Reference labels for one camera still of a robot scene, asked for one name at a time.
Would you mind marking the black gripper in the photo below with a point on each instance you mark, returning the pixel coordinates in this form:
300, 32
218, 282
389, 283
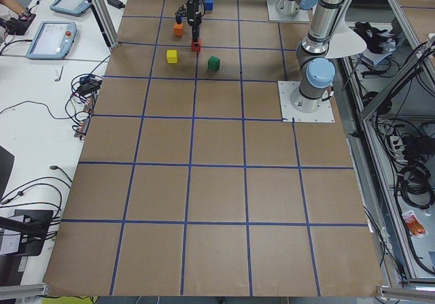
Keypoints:
192, 11

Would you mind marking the red wooden block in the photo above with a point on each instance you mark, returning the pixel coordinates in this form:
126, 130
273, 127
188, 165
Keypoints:
196, 45

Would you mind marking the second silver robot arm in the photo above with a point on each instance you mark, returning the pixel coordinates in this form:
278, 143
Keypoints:
317, 71

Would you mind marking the orange wooden block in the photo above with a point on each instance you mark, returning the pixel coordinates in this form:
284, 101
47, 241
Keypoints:
178, 29

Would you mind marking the blue wooden block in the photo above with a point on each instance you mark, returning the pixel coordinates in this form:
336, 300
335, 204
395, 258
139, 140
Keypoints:
208, 5

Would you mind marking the yellow wooden block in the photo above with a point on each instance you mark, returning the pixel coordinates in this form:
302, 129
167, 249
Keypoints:
172, 56

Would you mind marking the green wooden block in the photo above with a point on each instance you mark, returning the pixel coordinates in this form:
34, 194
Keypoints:
213, 63

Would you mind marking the person hand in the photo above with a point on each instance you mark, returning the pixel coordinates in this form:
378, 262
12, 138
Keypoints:
14, 26

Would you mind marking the black power adapter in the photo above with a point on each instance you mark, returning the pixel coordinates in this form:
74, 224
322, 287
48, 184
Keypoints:
116, 4

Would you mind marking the far blue teach pendant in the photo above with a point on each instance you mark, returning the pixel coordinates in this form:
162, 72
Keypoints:
70, 7

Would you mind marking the blue teach pendant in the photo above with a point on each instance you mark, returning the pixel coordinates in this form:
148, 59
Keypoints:
70, 7
52, 41

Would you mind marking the near blue teach pendant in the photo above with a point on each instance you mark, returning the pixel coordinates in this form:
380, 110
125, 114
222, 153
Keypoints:
52, 41

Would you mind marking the white plastic chair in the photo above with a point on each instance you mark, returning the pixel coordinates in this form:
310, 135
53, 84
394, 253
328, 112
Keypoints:
345, 42

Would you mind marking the brown paper table cover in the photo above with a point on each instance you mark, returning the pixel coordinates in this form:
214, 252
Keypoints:
189, 182

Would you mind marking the red snack packet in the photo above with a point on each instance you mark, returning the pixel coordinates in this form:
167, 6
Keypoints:
414, 226

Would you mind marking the aluminium frame post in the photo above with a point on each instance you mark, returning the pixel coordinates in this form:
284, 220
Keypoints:
104, 22

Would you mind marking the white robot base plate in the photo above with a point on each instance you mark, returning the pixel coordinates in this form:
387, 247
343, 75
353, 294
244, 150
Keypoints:
296, 108

